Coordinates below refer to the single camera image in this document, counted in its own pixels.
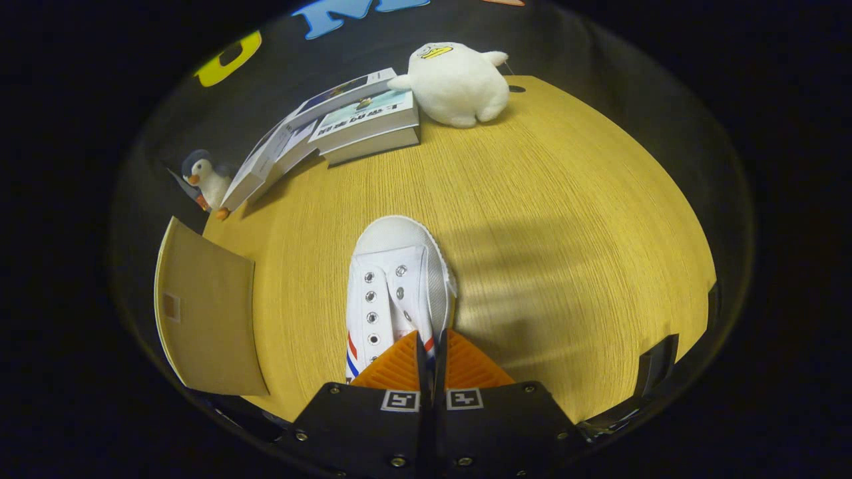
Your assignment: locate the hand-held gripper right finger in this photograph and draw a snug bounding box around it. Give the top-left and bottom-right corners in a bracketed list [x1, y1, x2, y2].
[436, 328, 581, 479]

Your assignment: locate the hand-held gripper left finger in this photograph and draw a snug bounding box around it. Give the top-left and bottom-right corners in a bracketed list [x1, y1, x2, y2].
[290, 331, 435, 479]

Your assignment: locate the white canvas shoe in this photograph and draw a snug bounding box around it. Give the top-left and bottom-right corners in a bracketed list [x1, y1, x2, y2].
[345, 215, 458, 385]

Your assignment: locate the beige fabric storage box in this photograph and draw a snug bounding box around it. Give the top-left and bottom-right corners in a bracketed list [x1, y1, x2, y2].
[154, 216, 270, 397]

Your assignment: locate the white book with dark portrait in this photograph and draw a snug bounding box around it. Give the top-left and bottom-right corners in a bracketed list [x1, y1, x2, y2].
[220, 123, 300, 212]

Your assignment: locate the thick white book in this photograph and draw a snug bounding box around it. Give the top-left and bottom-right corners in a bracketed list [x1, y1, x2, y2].
[324, 126, 421, 167]

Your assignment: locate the grey white penguin plush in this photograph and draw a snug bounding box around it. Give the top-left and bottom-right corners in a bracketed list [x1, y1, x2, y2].
[181, 149, 237, 221]

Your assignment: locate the thick book with teal cover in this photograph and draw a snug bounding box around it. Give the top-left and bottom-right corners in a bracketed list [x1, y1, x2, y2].
[308, 90, 420, 155]

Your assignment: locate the white book with blue picture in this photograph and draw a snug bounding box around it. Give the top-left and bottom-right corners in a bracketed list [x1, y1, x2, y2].
[286, 68, 398, 127]

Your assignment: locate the white duck plush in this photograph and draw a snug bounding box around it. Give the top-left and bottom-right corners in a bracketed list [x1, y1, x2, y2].
[387, 42, 511, 128]

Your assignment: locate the black backdrop cloth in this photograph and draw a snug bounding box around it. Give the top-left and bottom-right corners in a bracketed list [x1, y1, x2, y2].
[110, 0, 756, 426]

